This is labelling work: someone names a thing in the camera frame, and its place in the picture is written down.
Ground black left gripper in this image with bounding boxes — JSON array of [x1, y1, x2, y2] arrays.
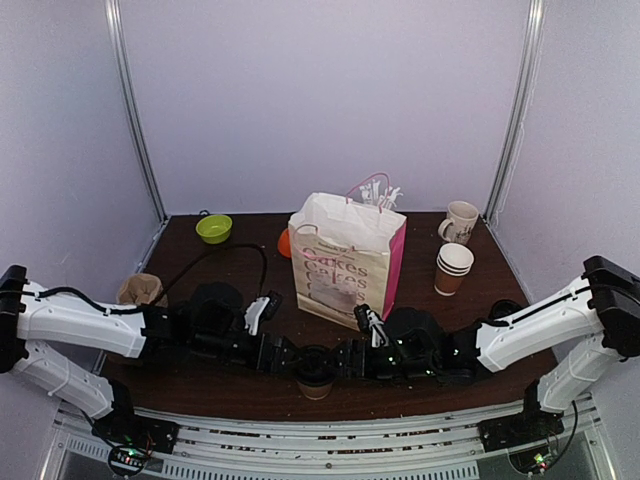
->
[[191, 328, 308, 375]]

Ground stack of brown paper cups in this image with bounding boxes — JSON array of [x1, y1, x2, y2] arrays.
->
[[434, 243, 475, 296]]

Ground brown paper coffee cup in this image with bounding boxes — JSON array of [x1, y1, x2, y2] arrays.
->
[[296, 376, 335, 401]]

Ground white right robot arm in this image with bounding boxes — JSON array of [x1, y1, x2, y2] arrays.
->
[[326, 256, 639, 452]]

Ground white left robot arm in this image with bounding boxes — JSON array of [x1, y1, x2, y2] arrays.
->
[[1, 265, 282, 453]]

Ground paper cakes bag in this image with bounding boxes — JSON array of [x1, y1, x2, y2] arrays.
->
[[288, 172, 407, 330]]

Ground orange plastic bowl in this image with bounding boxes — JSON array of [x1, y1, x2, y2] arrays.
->
[[277, 228, 292, 259]]

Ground green plastic bowl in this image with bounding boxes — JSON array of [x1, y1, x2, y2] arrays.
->
[[195, 214, 233, 245]]

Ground cardboard cup carrier stack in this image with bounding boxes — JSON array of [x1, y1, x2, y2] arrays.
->
[[116, 273, 163, 305]]

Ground stack of black lids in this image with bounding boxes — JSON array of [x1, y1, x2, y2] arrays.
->
[[488, 299, 523, 320]]

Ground white stirrers in holder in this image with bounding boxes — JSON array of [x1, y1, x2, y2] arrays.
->
[[359, 180, 404, 210]]

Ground white ceramic mug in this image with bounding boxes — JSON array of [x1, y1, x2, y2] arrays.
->
[[438, 201, 479, 245]]

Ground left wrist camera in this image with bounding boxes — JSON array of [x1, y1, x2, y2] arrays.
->
[[244, 290, 283, 336]]

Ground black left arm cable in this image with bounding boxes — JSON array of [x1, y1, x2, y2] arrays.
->
[[19, 243, 269, 319]]

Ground right aluminium frame post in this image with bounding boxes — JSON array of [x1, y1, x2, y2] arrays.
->
[[484, 0, 546, 226]]

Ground aluminium frame post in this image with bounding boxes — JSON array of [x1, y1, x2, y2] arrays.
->
[[484, 0, 546, 226], [104, 0, 168, 224]]

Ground left aluminium frame post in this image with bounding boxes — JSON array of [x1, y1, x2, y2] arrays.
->
[[104, 0, 168, 224]]

